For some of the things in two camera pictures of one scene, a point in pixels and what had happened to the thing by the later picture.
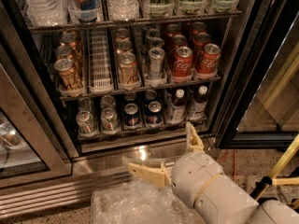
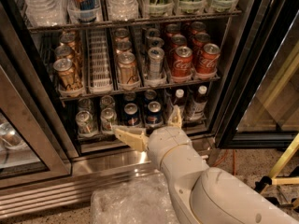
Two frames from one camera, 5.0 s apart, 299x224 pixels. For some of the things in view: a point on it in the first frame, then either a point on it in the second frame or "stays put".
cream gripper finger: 192,140 → 175,119
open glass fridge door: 263,109 stays put
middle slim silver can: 156,42 stays put
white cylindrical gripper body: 193,174 → 168,143
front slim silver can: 156,57 stays put
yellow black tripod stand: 263,185 stays put
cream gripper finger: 160,175 → 135,136
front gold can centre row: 128,73 stays put
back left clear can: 85,105 stays put
